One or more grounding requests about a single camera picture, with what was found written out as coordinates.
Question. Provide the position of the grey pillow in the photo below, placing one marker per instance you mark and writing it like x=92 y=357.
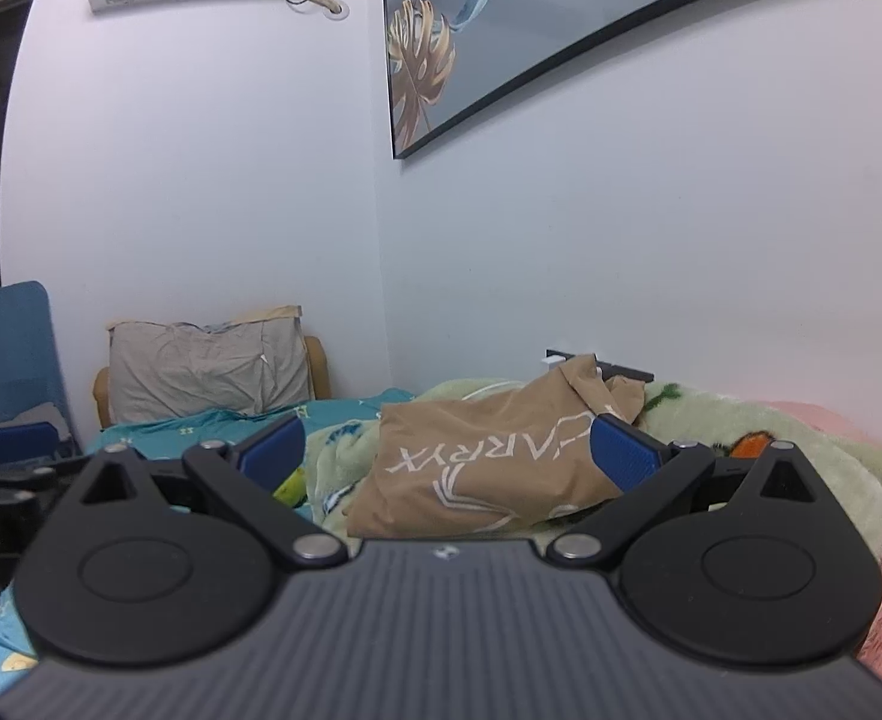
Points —
x=201 y=371

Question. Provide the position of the pale yellow cloth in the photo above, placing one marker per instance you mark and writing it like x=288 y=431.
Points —
x=186 y=317

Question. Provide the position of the blue covered chair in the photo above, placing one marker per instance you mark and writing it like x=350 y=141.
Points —
x=21 y=345

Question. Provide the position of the tan printed shirt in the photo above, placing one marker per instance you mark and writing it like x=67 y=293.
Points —
x=486 y=457

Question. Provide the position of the teal printed bedsheet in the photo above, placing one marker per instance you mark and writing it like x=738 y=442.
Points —
x=186 y=431

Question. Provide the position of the black wall shelf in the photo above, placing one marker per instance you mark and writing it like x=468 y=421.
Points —
x=628 y=371

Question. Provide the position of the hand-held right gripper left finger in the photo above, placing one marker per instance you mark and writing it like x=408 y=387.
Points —
x=272 y=450

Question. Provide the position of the green round plush toy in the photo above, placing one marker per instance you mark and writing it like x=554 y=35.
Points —
x=291 y=489

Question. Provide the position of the framed wall painting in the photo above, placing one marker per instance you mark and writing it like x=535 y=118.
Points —
x=561 y=7

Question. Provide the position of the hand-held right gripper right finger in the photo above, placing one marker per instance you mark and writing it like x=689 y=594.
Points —
x=625 y=454

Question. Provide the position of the grey folded cloth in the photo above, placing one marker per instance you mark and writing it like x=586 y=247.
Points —
x=40 y=418

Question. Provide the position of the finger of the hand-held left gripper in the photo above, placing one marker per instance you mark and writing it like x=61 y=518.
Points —
x=17 y=442

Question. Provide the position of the green printed fleece blanket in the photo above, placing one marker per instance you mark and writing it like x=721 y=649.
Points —
x=771 y=442

